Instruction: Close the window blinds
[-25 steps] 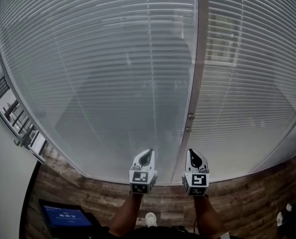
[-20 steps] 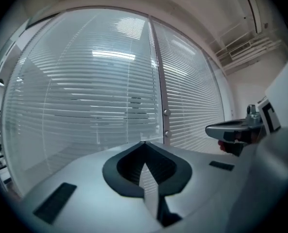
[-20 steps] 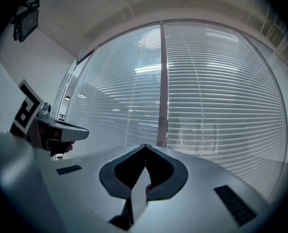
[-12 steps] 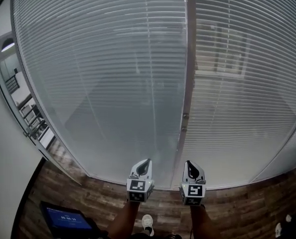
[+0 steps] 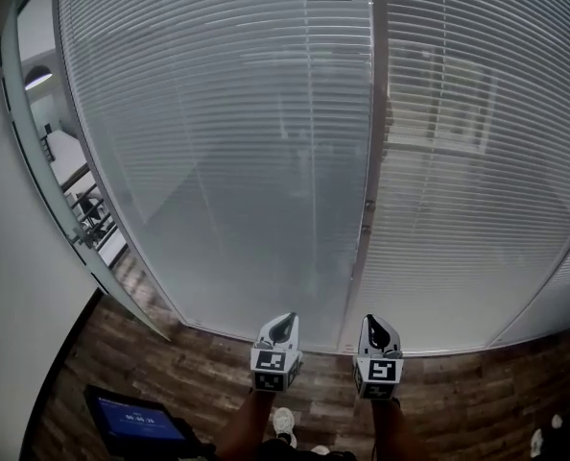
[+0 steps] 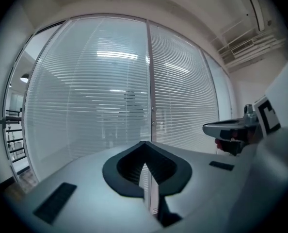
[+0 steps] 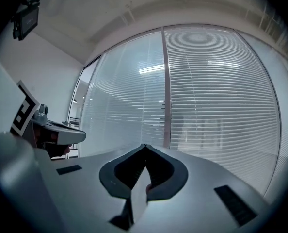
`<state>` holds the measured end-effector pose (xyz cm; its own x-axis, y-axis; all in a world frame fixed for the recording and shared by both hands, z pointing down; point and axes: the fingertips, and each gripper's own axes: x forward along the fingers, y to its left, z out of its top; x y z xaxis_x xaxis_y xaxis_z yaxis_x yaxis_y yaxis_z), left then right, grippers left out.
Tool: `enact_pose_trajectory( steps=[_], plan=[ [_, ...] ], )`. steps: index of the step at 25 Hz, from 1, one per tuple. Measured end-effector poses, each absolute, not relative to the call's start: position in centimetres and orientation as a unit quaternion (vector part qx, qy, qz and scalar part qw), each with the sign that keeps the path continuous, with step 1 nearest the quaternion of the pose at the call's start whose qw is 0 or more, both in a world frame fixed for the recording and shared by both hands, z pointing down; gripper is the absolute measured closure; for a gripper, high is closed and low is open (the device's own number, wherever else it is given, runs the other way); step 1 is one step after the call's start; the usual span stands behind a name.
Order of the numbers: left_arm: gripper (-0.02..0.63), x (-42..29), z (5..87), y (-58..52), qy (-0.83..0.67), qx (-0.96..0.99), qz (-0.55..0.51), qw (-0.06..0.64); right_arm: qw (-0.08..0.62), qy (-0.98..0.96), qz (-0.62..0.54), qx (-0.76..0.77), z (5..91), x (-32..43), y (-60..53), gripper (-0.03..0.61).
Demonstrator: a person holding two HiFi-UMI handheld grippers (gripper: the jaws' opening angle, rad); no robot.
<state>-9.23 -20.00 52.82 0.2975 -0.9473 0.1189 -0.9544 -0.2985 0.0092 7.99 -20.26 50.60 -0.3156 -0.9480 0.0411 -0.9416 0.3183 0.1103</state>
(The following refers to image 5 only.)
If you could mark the person's right white shoe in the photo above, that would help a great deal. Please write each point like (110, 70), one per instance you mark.
(319, 449)

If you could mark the person's dark clothing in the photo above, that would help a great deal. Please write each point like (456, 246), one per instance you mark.
(275, 452)

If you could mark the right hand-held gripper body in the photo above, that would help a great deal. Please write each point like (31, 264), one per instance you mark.
(378, 375)

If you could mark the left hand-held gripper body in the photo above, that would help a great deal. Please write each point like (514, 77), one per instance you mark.
(273, 370)

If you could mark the person's left white shoe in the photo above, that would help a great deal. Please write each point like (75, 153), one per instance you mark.
(285, 425)

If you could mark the black metal railing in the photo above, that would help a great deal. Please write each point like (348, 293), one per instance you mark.
(90, 209)

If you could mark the person's left forearm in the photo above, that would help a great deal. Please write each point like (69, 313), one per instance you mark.
(251, 425)

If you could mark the person's right forearm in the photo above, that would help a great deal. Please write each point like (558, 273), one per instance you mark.
(390, 430)

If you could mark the black tablet with blue screen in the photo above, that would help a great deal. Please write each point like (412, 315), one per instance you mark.
(141, 423)

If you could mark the frosted glass door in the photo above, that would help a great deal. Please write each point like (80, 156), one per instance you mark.
(111, 283)

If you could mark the grey window frame post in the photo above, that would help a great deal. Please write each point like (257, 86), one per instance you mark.
(376, 113)

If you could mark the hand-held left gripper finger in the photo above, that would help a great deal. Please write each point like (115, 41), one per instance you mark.
(268, 336)
(292, 339)

